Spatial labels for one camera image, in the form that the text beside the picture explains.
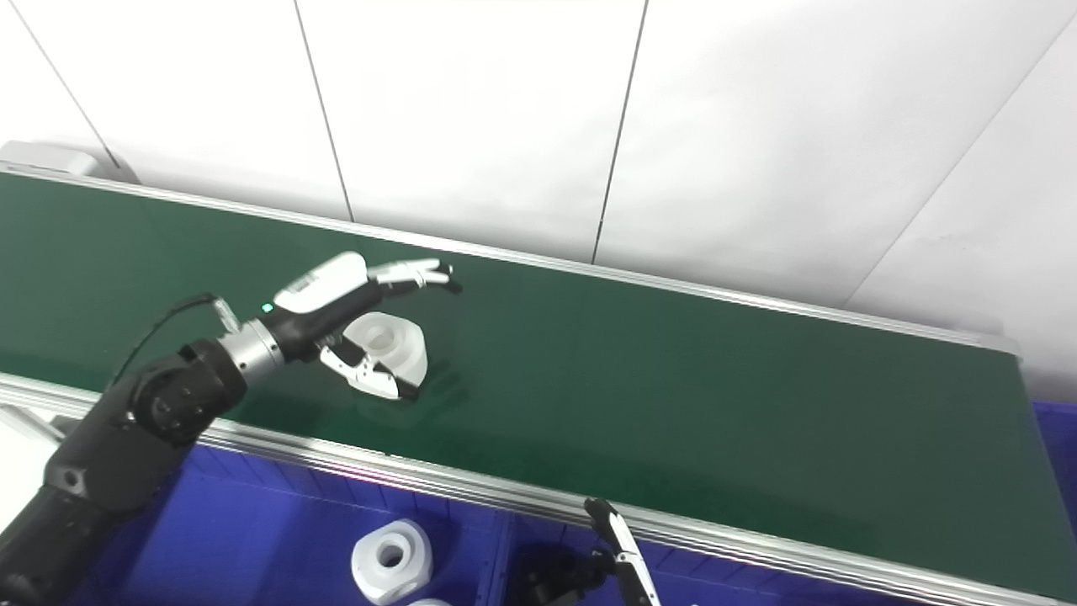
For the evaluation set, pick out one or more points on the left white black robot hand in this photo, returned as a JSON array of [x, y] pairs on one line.
[[324, 290]]

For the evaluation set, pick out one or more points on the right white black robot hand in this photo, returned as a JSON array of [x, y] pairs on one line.
[[624, 551]]

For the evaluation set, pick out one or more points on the white cylindrical plastic part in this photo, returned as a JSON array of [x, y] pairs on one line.
[[395, 337]]

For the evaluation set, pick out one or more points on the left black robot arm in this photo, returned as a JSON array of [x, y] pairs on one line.
[[126, 438]]

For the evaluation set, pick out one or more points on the blue bin with black parts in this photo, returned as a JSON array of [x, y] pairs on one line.
[[715, 585]]

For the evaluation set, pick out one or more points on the green conveyor belt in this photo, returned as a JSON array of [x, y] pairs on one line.
[[471, 488], [673, 379]]

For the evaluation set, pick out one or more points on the white round holed plastic part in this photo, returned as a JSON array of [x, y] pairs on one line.
[[429, 603]]

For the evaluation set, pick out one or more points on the white hexagonal plastic part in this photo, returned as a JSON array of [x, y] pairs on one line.
[[391, 560]]

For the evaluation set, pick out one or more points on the blue bin with white parts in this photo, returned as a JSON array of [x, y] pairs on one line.
[[269, 539]]

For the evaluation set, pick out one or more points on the grey conveyor motor housing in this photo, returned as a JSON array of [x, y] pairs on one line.
[[59, 160]]

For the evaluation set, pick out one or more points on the empty blue bin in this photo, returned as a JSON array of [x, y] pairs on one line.
[[1058, 463]]

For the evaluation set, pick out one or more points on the black bracket part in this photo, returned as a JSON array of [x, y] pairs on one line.
[[564, 581]]

